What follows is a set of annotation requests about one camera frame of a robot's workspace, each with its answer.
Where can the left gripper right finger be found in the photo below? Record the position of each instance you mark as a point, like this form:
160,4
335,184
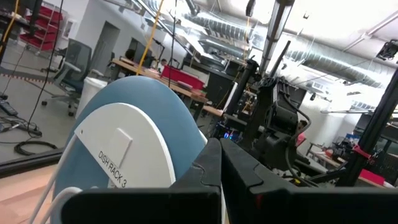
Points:
242,171

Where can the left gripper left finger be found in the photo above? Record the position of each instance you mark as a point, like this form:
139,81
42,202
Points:
205,168

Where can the blue plate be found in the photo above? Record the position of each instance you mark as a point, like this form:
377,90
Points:
168,112

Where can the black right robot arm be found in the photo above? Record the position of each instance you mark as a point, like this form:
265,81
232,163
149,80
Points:
280,124

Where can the person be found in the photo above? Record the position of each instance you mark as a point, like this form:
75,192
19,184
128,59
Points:
162,64
130,55
301,133

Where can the long wooden table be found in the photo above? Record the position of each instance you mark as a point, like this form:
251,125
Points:
186,91

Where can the black upright column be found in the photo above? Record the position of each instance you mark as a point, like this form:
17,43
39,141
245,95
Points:
242,87

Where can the red plastic bin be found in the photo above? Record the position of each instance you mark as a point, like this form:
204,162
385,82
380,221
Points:
180,77

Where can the red clamp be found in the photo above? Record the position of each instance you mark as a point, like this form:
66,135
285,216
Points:
361,152

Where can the flat red box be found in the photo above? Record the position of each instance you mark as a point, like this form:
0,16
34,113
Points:
371,176

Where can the white round bin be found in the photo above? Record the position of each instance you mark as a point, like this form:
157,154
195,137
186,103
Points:
90,93

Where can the long ceiling light bar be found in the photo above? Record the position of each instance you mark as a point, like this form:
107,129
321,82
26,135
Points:
275,31

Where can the grey office chair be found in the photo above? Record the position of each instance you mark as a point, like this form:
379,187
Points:
73,68

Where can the black power strip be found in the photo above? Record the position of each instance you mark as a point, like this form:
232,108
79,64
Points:
7,108

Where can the red shelf rack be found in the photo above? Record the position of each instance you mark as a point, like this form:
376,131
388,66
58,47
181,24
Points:
43,28

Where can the black frame post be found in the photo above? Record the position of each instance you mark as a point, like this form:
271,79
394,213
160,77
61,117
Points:
373,130

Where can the black overhead camera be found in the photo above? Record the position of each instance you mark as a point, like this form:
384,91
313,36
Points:
388,49

